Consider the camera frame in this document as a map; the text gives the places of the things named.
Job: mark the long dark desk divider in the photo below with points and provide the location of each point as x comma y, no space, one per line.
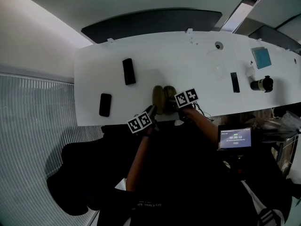
150,25

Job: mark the beige glasses case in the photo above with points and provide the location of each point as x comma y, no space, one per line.
158,98

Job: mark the small white object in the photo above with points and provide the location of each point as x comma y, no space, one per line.
250,70

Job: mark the black tumbler bottle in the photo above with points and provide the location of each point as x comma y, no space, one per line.
259,84

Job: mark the black oblong box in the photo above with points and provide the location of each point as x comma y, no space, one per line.
129,71

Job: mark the person's left forearm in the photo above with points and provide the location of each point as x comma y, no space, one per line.
138,163

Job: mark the white window blinds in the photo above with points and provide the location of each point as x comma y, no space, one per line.
28,138

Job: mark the teal notebook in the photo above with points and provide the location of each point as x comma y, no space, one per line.
261,58

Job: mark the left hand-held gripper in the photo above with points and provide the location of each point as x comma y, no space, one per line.
138,122

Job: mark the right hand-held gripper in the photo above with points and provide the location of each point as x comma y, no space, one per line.
185,96

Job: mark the black smartphone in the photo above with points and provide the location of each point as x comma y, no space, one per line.
105,105

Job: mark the person's right forearm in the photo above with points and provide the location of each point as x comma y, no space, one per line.
202,126

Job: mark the person in dark shirt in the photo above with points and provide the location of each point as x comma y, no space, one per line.
188,185

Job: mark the black office chair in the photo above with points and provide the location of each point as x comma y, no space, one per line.
77,173

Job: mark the black flat remote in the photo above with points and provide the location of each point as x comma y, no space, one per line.
235,82

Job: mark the chest-mounted timer screen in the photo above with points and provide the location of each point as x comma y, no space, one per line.
235,138

